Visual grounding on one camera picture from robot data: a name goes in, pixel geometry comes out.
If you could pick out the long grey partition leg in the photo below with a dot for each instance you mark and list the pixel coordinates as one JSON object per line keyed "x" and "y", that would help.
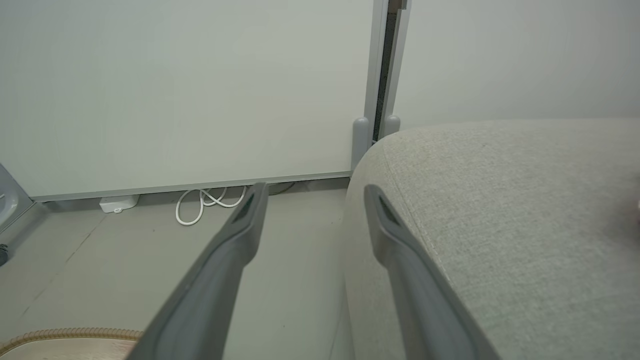
{"x": 10, "y": 200}

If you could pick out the white power adapter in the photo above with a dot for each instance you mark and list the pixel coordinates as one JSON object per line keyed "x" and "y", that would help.
{"x": 119, "y": 203}

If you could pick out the short grey partition leg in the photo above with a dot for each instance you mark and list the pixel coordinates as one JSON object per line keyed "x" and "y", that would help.
{"x": 360, "y": 142}
{"x": 391, "y": 125}

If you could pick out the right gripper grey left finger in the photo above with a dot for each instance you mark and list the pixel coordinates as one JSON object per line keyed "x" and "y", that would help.
{"x": 210, "y": 290}

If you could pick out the grey fabric sofa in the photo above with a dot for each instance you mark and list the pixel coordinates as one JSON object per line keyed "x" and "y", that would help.
{"x": 525, "y": 200}

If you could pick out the narrow white partition panel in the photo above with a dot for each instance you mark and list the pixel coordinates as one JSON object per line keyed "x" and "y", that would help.
{"x": 515, "y": 55}

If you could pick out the wide white partition panel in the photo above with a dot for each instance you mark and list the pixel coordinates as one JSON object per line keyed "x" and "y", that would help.
{"x": 175, "y": 90}

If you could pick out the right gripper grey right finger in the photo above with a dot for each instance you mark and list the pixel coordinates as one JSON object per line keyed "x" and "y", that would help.
{"x": 420, "y": 300}

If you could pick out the white laundry basket brown rim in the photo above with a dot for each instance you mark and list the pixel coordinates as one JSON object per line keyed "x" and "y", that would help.
{"x": 60, "y": 345}

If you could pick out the black caster wheel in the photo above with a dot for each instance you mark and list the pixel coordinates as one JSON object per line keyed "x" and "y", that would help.
{"x": 3, "y": 255}

